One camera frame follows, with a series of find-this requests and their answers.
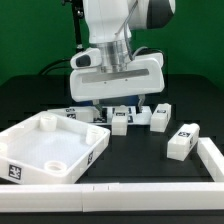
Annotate white fence bar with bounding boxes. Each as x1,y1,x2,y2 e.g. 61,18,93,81
197,137,224,182
0,182,224,213

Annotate white right fence bar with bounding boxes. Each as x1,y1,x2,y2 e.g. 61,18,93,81
197,137,224,182

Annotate black cable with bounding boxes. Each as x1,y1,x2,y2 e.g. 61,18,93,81
37,57,76,76

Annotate white front fence bar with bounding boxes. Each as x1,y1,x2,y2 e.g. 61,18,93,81
0,182,224,213

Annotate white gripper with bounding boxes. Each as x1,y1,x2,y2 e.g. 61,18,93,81
70,48,164,117

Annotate white desk top tray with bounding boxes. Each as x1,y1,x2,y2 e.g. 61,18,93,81
0,112,110,185

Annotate white marker sheet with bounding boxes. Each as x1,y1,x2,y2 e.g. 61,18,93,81
92,106,152,125

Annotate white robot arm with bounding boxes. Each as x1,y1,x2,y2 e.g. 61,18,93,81
70,0,175,105

